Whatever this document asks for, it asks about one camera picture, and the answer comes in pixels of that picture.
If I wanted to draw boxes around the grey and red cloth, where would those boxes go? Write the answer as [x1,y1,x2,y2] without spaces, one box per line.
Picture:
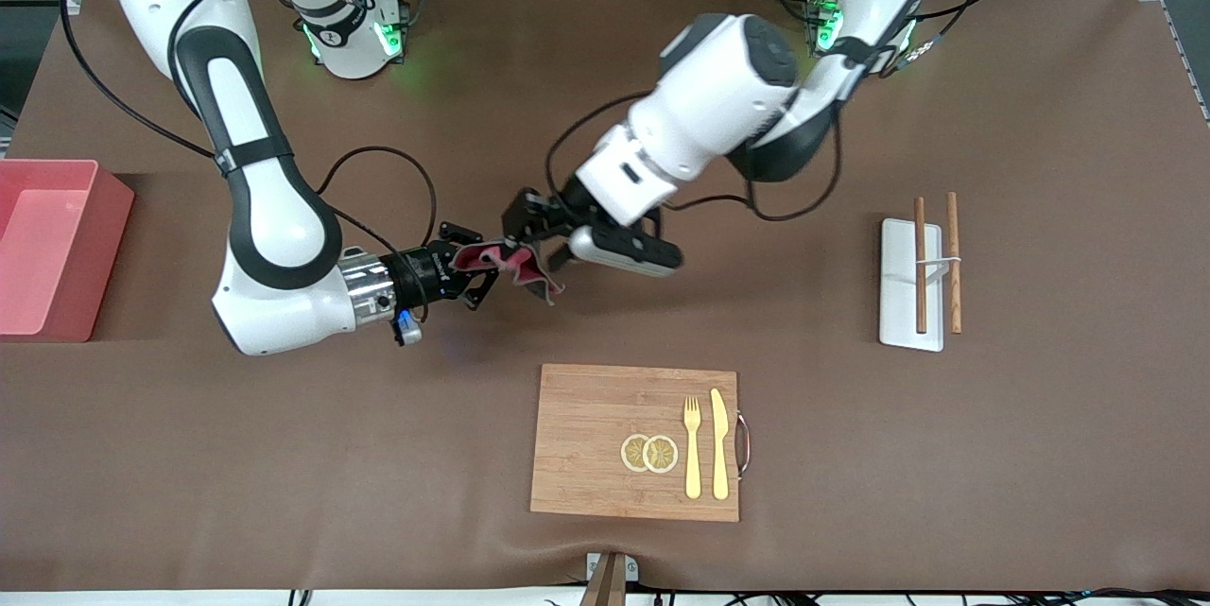
[450,242,566,307]

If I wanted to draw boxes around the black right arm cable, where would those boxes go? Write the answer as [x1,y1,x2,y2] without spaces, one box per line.
[59,0,441,257]

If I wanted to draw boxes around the brown wooden chopstick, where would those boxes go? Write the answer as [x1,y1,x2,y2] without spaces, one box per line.
[913,197,928,335]
[946,192,963,335]

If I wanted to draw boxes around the grey metal bracket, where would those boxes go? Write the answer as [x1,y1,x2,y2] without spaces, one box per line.
[586,553,640,583]

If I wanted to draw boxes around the pink plastic bin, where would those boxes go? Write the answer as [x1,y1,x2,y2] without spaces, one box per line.
[0,159,135,343]

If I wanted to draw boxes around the white chopstick rest tray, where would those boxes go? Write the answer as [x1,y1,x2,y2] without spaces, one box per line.
[879,217,946,353]

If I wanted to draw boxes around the brown wooden post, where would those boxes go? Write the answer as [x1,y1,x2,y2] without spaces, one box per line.
[579,554,627,606]

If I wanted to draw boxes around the bamboo cutting board with handle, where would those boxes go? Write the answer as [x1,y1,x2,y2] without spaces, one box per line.
[529,363,752,524]

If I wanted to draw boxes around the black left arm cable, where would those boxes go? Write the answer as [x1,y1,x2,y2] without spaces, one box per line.
[544,0,946,224]

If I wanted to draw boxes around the yellow knife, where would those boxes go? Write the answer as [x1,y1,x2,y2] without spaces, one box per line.
[710,388,731,501]

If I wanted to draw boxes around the yellow fork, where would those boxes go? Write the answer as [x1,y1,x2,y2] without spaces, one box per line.
[683,395,703,500]

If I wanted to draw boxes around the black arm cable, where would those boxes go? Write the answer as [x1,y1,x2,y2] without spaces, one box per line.
[544,0,946,224]
[59,0,441,257]

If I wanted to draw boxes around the brown leather table mat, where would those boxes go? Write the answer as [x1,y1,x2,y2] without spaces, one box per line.
[0,0,1210,593]

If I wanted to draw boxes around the lemon slice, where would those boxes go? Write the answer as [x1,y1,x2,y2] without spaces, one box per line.
[643,435,680,475]

